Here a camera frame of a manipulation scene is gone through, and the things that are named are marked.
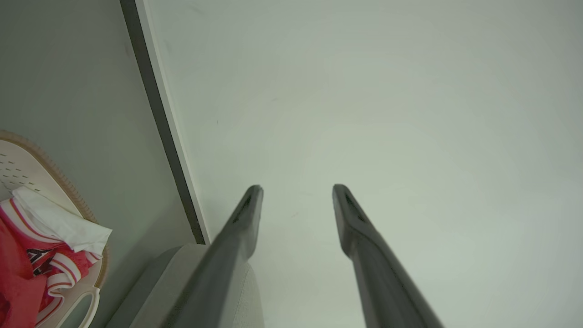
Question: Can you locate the grey fabric sofa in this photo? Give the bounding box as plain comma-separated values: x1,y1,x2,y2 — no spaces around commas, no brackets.
105,244,266,328

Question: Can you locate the white cloth garment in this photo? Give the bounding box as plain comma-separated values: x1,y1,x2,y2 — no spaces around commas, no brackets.
11,186,113,258

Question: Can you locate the red jersey with white stripes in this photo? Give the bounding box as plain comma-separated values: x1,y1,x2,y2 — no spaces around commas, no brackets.
0,198,103,328

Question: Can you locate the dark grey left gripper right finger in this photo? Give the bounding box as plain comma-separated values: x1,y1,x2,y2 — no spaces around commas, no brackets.
332,184,445,328

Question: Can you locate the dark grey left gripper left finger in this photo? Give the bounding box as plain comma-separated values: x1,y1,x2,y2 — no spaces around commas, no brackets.
171,184,264,328

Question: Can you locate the dark grey baseboard strip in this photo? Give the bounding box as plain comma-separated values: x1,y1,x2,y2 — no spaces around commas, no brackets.
119,0,211,245

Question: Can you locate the beige plastic laundry basket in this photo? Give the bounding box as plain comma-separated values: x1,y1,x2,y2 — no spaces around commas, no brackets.
0,130,110,328

